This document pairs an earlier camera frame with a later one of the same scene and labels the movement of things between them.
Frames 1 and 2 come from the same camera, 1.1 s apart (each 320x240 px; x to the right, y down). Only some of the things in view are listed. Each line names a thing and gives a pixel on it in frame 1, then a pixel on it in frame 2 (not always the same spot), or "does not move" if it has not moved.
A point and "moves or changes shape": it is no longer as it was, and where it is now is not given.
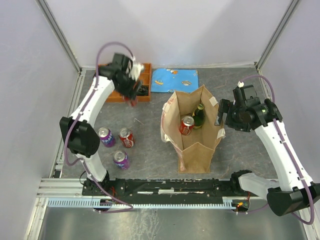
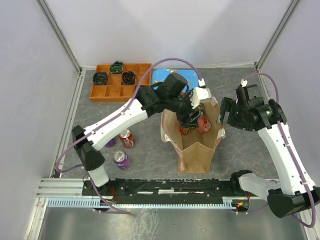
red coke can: x=133 y=102 moves or changes shape
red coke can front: x=126 y=137 does not move
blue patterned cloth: x=171 y=80 does not move
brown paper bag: x=190 y=122 does not move
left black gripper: x=131 y=92 → x=187 y=121
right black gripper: x=225 y=107 does not move
